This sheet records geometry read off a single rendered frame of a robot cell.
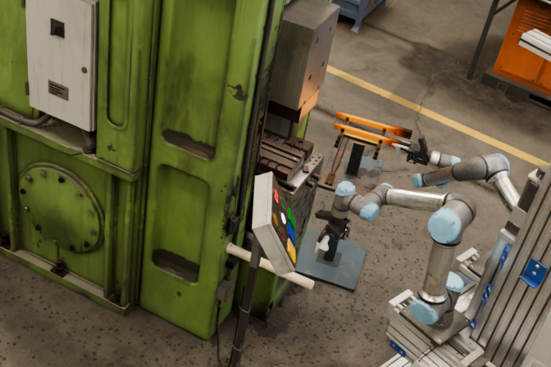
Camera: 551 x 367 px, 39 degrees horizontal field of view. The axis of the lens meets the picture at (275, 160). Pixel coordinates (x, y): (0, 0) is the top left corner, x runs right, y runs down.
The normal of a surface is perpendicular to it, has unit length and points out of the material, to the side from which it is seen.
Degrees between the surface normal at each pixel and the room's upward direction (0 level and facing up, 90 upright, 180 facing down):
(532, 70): 90
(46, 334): 0
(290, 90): 90
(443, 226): 82
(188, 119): 89
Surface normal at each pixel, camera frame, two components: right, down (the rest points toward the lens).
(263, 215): -0.36, -0.76
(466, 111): 0.15, -0.80
